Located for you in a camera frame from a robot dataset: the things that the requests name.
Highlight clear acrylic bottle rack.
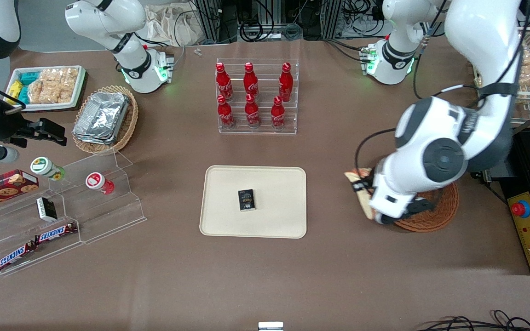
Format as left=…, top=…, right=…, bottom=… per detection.
left=216, top=58, right=300, bottom=135

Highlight aluminium frame rack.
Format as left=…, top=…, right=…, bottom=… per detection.
left=193, top=0, right=239, bottom=45

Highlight snickers chocolate bar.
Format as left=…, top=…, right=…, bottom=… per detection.
left=34, top=222, right=78, bottom=245
left=0, top=242, right=37, bottom=271

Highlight dark left wrist camera mount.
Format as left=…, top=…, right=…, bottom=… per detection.
left=404, top=195, right=437, bottom=217

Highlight red capped drink bottle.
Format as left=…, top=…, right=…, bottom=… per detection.
left=85, top=172, right=115, bottom=195

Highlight red cookie box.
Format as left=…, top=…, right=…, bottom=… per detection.
left=0, top=169, right=40, bottom=214

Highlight beige plastic tray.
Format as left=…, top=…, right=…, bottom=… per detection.
left=199, top=165, right=308, bottom=240

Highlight triangular sandwich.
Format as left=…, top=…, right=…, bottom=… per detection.
left=344, top=169, right=377, bottom=220

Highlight green capped drink bottle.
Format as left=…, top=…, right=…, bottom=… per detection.
left=30, top=156, right=67, bottom=181

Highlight clear bag of rice crackers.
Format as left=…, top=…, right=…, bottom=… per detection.
left=28, top=68, right=80, bottom=105

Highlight beige cloth bag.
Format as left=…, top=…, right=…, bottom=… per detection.
left=144, top=2, right=207, bottom=47

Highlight stacked aluminium foil trays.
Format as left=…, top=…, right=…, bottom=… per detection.
left=72, top=91, right=130, bottom=146

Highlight black floor cables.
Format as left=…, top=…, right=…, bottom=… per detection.
left=416, top=309, right=530, bottom=331

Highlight clear acrylic stepped display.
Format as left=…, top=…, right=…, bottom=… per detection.
left=0, top=149, right=148, bottom=277

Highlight red cola bottle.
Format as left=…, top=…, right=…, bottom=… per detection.
left=278, top=63, right=294, bottom=103
left=244, top=94, right=261, bottom=129
left=217, top=95, right=236, bottom=130
left=243, top=62, right=260, bottom=100
left=215, top=63, right=234, bottom=102
left=271, top=96, right=287, bottom=131

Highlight light wicker basket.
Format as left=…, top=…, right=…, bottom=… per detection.
left=72, top=85, right=139, bottom=156

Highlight brown wicker basket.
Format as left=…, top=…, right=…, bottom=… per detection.
left=358, top=166, right=460, bottom=233

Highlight small black and white box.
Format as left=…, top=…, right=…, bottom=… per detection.
left=35, top=196, right=58, bottom=223

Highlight white rectangular snack tray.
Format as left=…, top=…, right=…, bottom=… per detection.
left=5, top=65, right=86, bottom=112

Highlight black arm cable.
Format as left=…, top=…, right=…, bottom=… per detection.
left=354, top=128, right=398, bottom=174

